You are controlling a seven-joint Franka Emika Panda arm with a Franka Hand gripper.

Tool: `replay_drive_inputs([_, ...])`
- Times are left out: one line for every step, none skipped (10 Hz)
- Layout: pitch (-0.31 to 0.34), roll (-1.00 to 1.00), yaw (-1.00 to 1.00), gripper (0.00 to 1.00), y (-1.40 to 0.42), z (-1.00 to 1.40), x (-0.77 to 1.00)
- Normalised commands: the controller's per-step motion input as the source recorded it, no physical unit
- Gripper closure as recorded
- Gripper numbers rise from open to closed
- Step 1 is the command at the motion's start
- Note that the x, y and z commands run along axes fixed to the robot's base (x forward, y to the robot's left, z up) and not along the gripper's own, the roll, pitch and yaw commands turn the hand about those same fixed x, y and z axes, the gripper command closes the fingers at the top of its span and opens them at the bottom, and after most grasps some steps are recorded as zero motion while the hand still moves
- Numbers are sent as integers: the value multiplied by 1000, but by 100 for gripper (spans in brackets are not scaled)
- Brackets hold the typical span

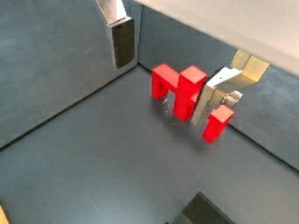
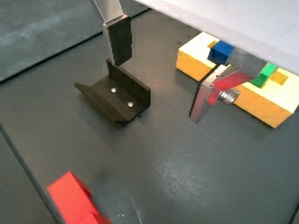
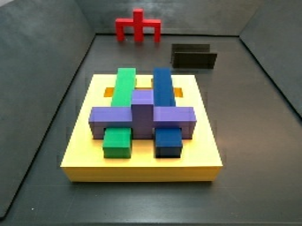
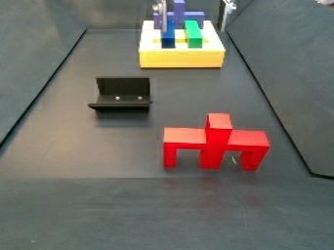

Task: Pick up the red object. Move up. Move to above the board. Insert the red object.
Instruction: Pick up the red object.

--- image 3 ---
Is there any yellow base board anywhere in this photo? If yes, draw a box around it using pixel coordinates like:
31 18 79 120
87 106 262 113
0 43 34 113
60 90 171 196
62 74 223 182

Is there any purple three-legged block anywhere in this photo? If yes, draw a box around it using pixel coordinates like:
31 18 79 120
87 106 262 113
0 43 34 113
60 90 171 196
88 89 197 139

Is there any blue long block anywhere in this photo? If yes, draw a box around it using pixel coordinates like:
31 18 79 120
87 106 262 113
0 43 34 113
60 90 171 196
154 68 183 158

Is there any green long block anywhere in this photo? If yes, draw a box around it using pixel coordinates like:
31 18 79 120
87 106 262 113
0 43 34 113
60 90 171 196
103 68 137 158

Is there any black U-shaped holder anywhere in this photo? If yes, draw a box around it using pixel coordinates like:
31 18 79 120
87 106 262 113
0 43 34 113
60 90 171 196
171 43 217 69

